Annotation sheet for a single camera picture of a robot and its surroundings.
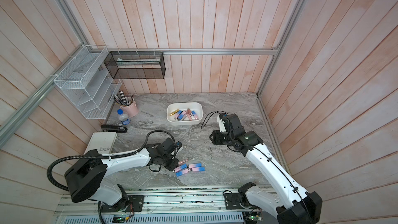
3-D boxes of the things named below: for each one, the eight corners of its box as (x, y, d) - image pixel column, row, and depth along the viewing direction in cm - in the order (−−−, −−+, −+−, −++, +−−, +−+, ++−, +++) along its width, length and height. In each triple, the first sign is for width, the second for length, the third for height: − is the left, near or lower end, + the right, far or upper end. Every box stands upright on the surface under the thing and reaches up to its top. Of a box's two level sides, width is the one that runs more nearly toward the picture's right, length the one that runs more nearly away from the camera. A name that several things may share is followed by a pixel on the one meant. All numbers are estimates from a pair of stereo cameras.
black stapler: (101, 131, 102) (99, 129, 99) (104, 126, 104) (101, 124, 102) (126, 133, 101) (124, 131, 98) (128, 128, 103) (126, 126, 101)
